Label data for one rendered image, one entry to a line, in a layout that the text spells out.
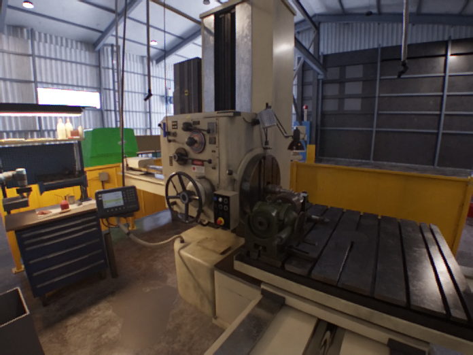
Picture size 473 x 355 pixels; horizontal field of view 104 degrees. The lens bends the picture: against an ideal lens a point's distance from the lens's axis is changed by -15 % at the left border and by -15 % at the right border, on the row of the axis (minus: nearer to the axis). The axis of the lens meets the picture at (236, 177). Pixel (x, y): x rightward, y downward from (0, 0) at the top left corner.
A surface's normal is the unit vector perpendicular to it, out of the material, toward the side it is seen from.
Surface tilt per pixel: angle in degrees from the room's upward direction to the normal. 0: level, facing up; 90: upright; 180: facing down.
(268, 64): 90
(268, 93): 90
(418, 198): 90
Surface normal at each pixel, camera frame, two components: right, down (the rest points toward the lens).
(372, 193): -0.58, 0.17
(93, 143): 0.81, 0.02
